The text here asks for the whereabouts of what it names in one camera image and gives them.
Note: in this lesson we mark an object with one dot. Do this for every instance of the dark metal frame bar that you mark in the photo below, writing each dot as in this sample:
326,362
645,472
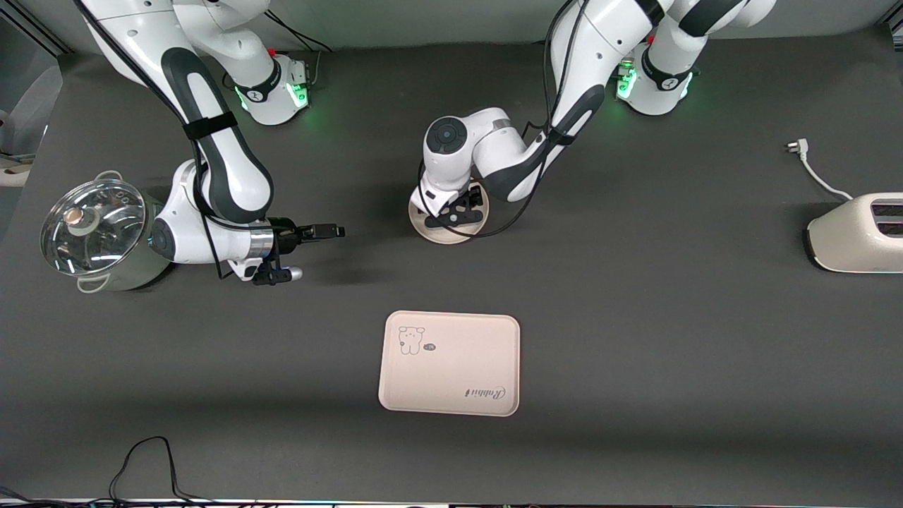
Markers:
894,25
32,28

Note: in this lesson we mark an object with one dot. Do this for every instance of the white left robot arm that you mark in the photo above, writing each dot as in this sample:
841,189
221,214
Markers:
508,155

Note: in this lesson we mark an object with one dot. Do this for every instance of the steel pot with glass lid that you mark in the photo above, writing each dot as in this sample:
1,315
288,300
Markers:
144,271

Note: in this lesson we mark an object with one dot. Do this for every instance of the cream tray with rabbit print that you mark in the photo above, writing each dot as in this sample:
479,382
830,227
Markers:
451,367

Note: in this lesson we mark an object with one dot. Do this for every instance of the cream toaster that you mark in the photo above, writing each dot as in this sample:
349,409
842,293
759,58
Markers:
853,240

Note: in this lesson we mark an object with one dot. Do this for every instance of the round cream plate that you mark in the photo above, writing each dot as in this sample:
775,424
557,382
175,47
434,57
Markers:
451,236

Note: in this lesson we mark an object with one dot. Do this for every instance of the glass pot lid with knob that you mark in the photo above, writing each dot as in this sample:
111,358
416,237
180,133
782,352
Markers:
92,233

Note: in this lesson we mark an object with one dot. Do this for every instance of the grey translucent plastic cover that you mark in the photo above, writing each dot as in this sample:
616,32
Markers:
32,113

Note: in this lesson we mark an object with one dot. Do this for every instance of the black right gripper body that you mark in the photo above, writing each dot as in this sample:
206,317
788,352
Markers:
286,238

